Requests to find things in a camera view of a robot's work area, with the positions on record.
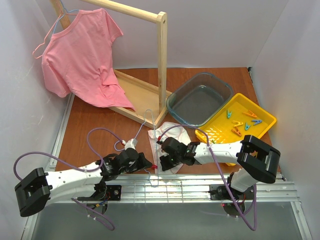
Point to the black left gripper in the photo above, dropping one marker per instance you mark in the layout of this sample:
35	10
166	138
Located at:
139	162

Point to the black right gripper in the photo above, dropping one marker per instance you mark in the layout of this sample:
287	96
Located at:
167	155

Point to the white pink-trimmed underwear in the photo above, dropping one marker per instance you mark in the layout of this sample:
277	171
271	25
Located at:
178	133

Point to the teal clothespin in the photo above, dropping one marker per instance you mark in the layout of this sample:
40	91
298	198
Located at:
228	114

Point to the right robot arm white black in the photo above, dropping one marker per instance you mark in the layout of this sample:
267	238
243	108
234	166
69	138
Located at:
259	161

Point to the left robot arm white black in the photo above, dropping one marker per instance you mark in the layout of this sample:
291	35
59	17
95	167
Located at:
88	183

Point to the wooden clothes rack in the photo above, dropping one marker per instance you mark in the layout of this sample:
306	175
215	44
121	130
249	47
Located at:
149	100

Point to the teal transparent plastic tub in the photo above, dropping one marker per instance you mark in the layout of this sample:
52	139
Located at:
196	101

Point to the orange clothespin near front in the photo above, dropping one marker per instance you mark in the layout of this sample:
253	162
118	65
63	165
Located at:
236	131

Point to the orange clothespin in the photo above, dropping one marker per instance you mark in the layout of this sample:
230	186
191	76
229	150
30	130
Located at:
250	114
236	131

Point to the yellow clothespin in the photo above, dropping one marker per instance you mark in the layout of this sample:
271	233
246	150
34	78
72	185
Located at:
237	123

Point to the green clothespin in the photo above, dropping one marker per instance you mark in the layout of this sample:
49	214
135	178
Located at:
247	126

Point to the yellow plastic tray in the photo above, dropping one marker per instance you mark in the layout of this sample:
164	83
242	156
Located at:
218	129

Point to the blue clothespin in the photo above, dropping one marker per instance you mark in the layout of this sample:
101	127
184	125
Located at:
256	121

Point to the pink t-shirt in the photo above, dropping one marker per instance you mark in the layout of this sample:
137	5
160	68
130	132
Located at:
79	60

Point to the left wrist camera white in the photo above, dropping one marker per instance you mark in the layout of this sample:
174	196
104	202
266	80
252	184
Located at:
130	144

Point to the aluminium mounting rail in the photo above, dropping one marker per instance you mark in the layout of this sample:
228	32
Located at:
142	188

